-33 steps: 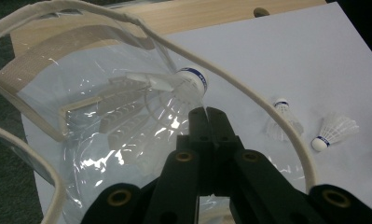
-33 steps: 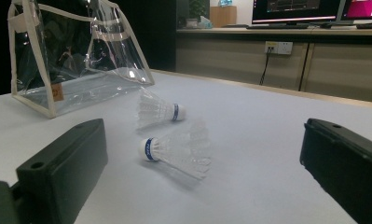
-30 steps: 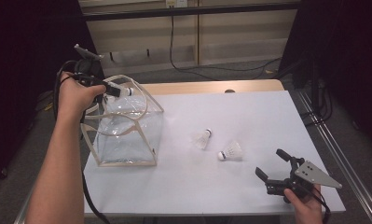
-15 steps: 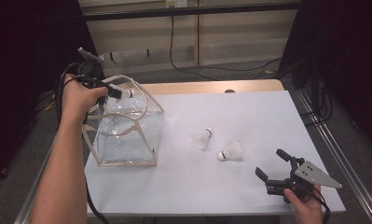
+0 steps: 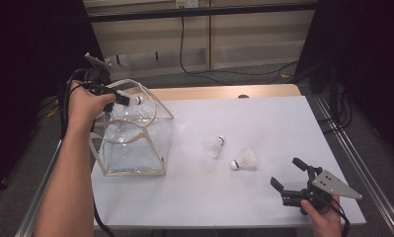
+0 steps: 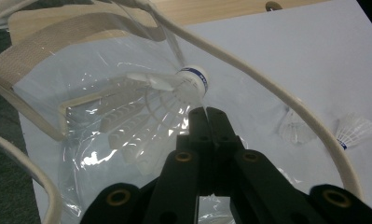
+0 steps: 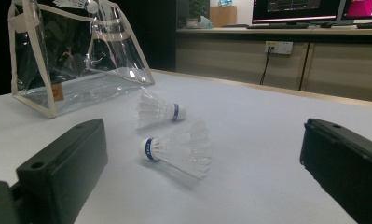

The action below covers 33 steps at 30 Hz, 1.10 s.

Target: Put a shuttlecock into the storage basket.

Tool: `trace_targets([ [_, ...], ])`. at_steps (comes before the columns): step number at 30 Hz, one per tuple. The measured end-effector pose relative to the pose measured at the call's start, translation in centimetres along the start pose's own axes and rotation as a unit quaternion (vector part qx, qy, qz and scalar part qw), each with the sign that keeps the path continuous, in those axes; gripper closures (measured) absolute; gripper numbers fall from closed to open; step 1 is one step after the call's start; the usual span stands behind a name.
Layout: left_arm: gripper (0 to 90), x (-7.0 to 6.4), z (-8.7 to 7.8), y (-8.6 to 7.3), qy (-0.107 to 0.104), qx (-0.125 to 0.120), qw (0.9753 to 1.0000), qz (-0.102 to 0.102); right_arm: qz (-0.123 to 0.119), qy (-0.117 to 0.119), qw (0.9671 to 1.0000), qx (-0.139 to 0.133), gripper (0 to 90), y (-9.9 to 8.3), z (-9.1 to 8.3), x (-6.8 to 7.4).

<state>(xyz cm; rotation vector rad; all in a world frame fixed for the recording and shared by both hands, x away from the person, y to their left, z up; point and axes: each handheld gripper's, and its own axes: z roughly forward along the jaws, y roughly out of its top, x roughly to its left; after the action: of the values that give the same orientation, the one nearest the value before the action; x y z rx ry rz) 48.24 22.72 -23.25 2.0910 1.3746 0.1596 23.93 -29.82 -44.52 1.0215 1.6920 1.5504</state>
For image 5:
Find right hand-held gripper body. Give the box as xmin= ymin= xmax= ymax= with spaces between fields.
xmin=280 ymin=166 xmax=363 ymax=215

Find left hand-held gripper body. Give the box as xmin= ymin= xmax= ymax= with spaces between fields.
xmin=82 ymin=52 xmax=119 ymax=114

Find white feather shuttlecock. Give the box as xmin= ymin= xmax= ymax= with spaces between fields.
xmin=230 ymin=148 xmax=259 ymax=172
xmin=117 ymin=90 xmax=145 ymax=107
xmin=202 ymin=135 xmax=225 ymax=159

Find clear plastic bag beige trim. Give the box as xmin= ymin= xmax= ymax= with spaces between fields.
xmin=87 ymin=78 xmax=175 ymax=177

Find person's left hand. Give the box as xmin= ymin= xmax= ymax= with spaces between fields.
xmin=66 ymin=80 xmax=118 ymax=132

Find person's right hand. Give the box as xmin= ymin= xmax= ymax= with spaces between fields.
xmin=299 ymin=196 xmax=343 ymax=237

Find black curtain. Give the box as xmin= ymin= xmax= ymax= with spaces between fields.
xmin=0 ymin=0 xmax=112 ymax=198
xmin=294 ymin=0 xmax=394 ymax=162

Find aluminium floor rail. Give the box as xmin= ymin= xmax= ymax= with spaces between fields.
xmin=15 ymin=137 xmax=63 ymax=237
xmin=314 ymin=97 xmax=394 ymax=237

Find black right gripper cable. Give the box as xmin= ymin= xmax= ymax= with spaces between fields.
xmin=322 ymin=194 xmax=352 ymax=237

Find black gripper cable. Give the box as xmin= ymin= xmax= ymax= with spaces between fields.
xmin=322 ymin=194 xmax=352 ymax=237
xmin=59 ymin=68 xmax=117 ymax=237

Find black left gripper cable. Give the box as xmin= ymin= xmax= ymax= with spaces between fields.
xmin=59 ymin=68 xmax=117 ymax=237

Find black floor cables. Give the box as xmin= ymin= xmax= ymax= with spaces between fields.
xmin=317 ymin=83 xmax=354 ymax=134

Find black power cable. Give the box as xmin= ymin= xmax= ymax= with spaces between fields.
xmin=179 ymin=16 xmax=299 ymax=86

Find white wall socket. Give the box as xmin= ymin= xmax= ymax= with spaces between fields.
xmin=175 ymin=0 xmax=199 ymax=9

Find black frame bar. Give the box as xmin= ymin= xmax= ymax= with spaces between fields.
xmin=85 ymin=2 xmax=321 ymax=24

